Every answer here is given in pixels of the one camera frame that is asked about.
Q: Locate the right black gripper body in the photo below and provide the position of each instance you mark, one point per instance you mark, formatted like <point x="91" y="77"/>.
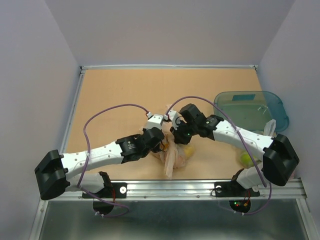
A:
<point x="185" y="131"/>

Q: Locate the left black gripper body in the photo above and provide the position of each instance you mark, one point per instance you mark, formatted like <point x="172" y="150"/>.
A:
<point x="157" y="148"/>

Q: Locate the orange printed plastic bag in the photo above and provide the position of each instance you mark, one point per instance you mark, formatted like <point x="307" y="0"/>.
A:
<point x="170" y="153"/>

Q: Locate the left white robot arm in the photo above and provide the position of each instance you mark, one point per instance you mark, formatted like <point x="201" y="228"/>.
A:
<point x="60" y="172"/>

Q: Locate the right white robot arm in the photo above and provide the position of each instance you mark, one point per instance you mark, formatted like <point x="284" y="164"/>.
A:
<point x="221" y="125"/>

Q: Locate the yellow fruit in bag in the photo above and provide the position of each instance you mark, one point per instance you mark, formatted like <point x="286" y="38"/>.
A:
<point x="188" y="151"/>

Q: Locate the bag of green fruit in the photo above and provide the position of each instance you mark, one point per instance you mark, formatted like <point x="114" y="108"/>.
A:
<point x="277" y="155"/>

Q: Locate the teal plastic tray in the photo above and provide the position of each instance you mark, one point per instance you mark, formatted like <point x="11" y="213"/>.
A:
<point x="252" y="110"/>

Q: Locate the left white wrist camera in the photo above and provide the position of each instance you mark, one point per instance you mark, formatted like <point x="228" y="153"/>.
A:
<point x="154" y="121"/>

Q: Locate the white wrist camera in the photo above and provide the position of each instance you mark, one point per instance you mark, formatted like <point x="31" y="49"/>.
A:
<point x="172" y="117"/>
<point x="154" y="121"/>

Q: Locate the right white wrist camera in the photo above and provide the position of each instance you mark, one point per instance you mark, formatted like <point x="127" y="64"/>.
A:
<point x="172" y="117"/>

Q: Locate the aluminium front rail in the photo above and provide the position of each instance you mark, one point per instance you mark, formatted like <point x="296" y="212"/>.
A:
<point x="185" y="190"/>

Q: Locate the aluminium rail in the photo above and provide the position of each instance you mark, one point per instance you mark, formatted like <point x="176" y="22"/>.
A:
<point x="168" y="66"/>
<point x="67" y="132"/>
<point x="185" y="190"/>

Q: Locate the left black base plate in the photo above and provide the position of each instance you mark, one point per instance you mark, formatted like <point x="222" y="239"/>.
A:
<point x="117" y="190"/>

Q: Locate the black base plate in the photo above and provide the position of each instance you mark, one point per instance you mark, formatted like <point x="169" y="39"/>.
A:
<point x="117" y="190"/>
<point x="231" y="189"/>

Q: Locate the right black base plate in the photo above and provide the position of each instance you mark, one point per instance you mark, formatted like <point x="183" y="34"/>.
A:
<point x="231" y="189"/>

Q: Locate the aluminium back rail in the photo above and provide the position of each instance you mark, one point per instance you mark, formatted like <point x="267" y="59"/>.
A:
<point x="168" y="66"/>

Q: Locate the aluminium left rail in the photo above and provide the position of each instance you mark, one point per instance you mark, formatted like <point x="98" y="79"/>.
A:
<point x="67" y="132"/>

